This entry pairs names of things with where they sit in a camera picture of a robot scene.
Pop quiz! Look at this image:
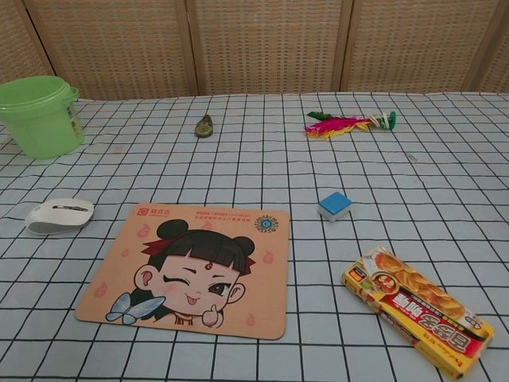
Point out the white wireless computer mouse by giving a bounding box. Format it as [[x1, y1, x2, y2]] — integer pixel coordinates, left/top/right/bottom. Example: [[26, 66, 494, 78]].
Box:
[[25, 197, 95, 236]]

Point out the orange cartoon girl mouse pad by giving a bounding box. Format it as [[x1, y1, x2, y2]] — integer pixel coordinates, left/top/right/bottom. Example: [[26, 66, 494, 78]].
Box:
[[74, 203, 290, 341]]

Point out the white black-grid tablecloth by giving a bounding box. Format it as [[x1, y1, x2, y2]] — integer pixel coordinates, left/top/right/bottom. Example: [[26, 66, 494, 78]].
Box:
[[0, 91, 509, 382]]

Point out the olive correction tape dispenser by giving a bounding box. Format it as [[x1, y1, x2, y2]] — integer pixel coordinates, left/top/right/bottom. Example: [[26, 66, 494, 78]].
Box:
[[193, 113, 215, 139]]

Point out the blue and white cube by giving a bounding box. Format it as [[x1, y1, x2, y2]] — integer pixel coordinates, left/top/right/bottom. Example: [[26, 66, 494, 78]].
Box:
[[317, 191, 353, 222]]

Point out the colourful feather shuttlecock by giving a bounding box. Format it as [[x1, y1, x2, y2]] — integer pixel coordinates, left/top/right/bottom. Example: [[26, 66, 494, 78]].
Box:
[[304, 110, 398, 141]]

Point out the woven bamboo folding screen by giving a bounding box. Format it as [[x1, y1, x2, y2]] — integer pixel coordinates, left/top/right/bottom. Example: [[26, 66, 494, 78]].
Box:
[[0, 0, 509, 101]]

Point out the yellow curry sauce box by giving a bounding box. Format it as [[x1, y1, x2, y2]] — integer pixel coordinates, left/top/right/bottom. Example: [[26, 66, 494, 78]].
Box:
[[341, 244, 495, 380]]

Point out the green plastic bucket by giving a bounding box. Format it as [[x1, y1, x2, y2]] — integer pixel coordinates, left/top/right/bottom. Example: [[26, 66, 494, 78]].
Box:
[[0, 75, 85, 161]]

